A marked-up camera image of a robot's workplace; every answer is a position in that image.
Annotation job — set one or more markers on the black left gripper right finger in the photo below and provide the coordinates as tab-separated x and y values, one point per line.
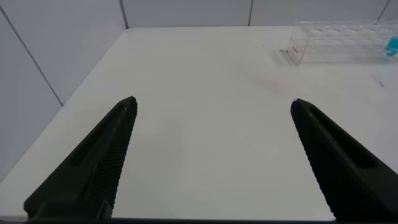
348	180

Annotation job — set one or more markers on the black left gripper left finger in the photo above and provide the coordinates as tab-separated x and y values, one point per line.
87	180

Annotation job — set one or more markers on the clear acrylic test tube rack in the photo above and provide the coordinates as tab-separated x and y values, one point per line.
339	46

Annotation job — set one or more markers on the test tube with blue pigment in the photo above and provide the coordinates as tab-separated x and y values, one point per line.
392	46

